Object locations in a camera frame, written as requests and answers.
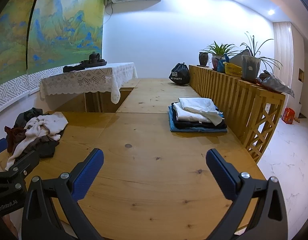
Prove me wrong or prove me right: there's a dark teapot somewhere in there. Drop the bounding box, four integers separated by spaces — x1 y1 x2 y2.
88 52 102 63

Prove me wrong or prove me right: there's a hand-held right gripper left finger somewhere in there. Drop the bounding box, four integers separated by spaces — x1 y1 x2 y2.
21 148 104 240

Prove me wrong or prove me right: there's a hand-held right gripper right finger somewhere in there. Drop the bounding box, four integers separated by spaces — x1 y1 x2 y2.
206 148 289 240

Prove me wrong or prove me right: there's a white knit sweater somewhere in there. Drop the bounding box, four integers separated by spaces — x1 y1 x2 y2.
5 112 69 171

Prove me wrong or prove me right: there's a white folded garment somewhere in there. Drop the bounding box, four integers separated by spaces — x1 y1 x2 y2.
178 97 219 113
173 102 225 125

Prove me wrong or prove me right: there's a landscape wall painting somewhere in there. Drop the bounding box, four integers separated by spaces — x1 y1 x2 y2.
26 0 107 76
0 0 42 88

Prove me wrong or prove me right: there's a black drawstring bag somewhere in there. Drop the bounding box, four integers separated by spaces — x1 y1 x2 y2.
172 62 190 83

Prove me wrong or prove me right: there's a blue watering can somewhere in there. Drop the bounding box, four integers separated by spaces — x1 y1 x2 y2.
215 54 231 73

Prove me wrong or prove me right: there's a potted plant in grey planter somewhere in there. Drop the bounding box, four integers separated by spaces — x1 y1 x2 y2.
240 31 283 81

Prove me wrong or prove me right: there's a grey flat board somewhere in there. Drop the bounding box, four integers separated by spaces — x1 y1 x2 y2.
230 50 252 67

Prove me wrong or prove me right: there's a yellow plastic basket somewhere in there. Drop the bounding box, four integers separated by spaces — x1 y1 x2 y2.
223 62 243 78

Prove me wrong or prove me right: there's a white curtain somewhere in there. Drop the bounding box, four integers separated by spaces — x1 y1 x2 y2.
272 21 293 71

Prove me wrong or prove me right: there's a black folded garment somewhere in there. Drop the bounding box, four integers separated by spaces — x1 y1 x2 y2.
174 119 228 130

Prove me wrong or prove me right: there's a grey plastic bag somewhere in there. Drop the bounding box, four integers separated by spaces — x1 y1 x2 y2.
258 70 295 98

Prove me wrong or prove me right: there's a wooden slat partition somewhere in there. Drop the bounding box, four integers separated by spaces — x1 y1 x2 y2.
189 65 287 163

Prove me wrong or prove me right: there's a maroon garment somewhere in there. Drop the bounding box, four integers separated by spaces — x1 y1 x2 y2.
4 126 26 153

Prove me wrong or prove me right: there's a dark tea tray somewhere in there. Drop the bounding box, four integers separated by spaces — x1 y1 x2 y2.
79 59 108 67

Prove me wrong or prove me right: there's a dark ceramic vase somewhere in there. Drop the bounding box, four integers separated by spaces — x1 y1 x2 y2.
199 52 210 67

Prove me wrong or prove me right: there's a white lace tablecloth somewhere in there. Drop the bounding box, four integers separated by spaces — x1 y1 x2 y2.
39 62 139 104

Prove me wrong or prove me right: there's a potted spider plant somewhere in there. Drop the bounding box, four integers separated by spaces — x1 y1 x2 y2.
201 41 242 71

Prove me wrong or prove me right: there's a dark grey garment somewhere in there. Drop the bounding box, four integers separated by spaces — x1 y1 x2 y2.
14 107 43 128

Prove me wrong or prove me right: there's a red box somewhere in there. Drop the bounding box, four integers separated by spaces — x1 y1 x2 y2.
282 107 295 124

